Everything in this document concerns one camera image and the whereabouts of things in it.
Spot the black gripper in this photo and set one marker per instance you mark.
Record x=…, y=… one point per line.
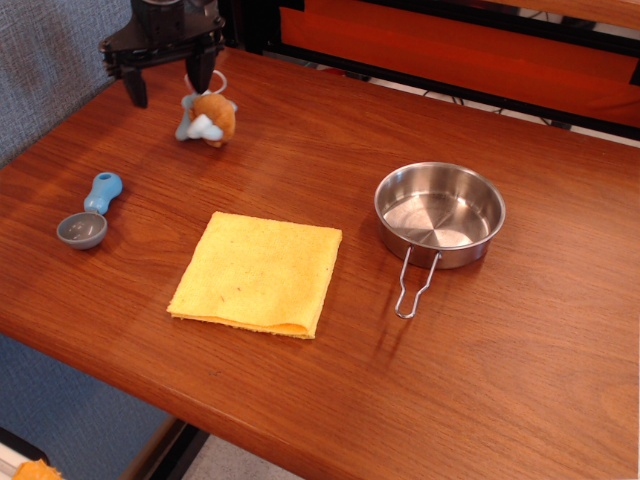
x=161, y=32

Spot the plush bunny toy with carrot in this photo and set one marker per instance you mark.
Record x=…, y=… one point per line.
x=209, y=116

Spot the stainless steel pan with handle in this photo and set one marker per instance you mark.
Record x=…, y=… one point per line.
x=437, y=216

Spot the blue and grey measuring scoop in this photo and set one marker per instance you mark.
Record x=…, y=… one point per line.
x=87, y=229

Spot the folded yellow cloth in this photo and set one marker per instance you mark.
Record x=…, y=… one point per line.
x=258, y=274

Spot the orange fuzzy object at corner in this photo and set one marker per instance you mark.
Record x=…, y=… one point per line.
x=30, y=470

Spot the orange panel with black frame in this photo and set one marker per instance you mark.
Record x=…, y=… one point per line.
x=514, y=55

